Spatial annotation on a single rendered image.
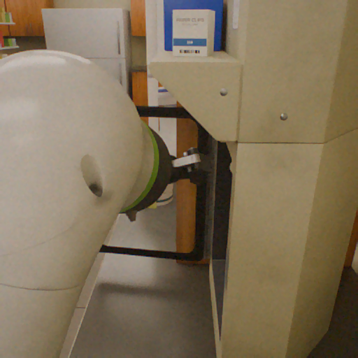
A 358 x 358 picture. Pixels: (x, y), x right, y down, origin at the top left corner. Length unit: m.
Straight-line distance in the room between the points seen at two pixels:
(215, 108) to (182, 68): 0.06
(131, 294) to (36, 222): 0.75
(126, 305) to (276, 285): 0.42
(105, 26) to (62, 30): 0.62
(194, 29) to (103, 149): 0.36
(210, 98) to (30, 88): 0.29
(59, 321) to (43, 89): 0.13
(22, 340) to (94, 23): 5.33
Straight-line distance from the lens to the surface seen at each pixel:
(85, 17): 5.50
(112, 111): 0.19
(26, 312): 0.21
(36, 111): 0.18
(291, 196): 0.51
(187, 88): 0.44
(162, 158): 0.30
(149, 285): 0.94
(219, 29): 0.65
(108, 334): 0.84
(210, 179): 0.82
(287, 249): 0.55
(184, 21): 0.52
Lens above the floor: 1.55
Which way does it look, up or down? 23 degrees down
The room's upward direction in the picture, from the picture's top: straight up
